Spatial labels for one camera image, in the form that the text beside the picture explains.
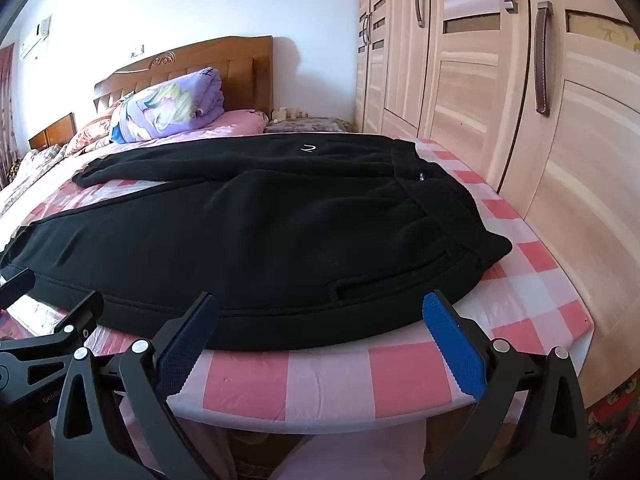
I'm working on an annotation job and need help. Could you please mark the light wooden wardrobe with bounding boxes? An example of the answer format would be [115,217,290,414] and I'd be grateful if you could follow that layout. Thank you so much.
[354,0,640,411]

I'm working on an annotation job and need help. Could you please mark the black pants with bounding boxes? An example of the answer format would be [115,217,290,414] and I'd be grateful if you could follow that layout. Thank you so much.
[0,132,513,352]

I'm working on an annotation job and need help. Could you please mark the bedside cabinet with floral cloth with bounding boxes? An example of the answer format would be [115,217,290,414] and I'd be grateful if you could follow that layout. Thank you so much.
[264,106,351,135]

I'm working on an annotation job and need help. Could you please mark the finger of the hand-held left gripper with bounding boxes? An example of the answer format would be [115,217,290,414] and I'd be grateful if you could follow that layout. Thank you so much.
[0,268,37,312]
[0,290,104,401]

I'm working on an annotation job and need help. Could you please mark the white air conditioner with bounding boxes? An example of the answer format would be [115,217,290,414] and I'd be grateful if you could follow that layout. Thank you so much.
[19,16,52,58]

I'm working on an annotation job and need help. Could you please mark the purple folded blanket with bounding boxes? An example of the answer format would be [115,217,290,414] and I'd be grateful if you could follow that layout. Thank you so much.
[109,67,224,143]

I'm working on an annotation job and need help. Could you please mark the floral pillow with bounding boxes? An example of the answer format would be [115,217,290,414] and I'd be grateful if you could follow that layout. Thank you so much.
[65,114,120,155]

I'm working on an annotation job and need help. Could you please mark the red patterned curtain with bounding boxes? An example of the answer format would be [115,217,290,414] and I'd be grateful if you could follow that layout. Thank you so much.
[0,44,18,188]

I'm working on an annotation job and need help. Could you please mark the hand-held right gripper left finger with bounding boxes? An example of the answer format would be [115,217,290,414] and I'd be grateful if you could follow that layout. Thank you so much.
[52,291,236,480]

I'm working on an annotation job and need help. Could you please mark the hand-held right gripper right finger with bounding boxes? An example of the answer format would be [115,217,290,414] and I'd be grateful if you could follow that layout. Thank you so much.
[422,289,591,480]

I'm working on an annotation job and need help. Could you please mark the wooden headboard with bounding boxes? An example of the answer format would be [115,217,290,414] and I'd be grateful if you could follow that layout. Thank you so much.
[93,36,275,116]

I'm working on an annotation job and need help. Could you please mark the pink pillow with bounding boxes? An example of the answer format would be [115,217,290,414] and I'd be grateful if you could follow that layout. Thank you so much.
[217,109,269,135]

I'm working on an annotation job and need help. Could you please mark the floral rug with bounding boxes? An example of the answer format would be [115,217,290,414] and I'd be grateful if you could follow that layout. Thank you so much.
[584,392,640,480]

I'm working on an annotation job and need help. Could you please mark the pink checked cloth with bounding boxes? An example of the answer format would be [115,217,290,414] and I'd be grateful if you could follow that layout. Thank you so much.
[0,136,594,423]

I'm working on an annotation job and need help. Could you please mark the wooden nightstand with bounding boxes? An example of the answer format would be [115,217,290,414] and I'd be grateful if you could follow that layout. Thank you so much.
[28,112,77,151]

